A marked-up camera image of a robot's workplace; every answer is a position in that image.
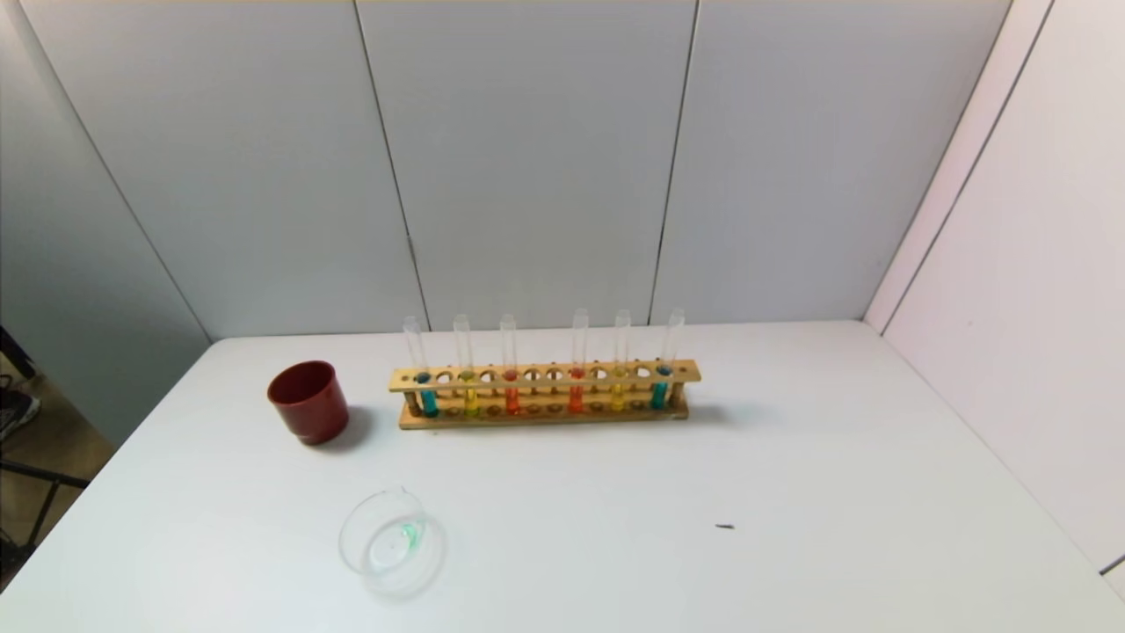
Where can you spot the yellow pigment glass test tube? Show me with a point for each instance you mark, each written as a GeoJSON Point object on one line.
{"type": "Point", "coordinates": [471, 403]}
{"type": "Point", "coordinates": [617, 397]}

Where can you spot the orange pigment glass test tube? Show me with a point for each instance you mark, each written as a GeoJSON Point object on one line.
{"type": "Point", "coordinates": [576, 400]}
{"type": "Point", "coordinates": [511, 400]}

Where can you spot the clear glass dish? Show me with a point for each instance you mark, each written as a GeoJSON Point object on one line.
{"type": "Point", "coordinates": [387, 554]}

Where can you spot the red plastic cup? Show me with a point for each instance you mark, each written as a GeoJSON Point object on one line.
{"type": "Point", "coordinates": [308, 413]}

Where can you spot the blue pigment glass test tube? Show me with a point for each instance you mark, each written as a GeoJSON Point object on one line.
{"type": "Point", "coordinates": [658, 394]}
{"type": "Point", "coordinates": [429, 403]}

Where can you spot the dark shoe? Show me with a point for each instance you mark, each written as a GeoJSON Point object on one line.
{"type": "Point", "coordinates": [13, 411]}

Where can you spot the black metal frame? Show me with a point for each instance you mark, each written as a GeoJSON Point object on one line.
{"type": "Point", "coordinates": [44, 473]}

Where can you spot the wooden test tube rack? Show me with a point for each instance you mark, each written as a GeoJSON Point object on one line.
{"type": "Point", "coordinates": [545, 420]}

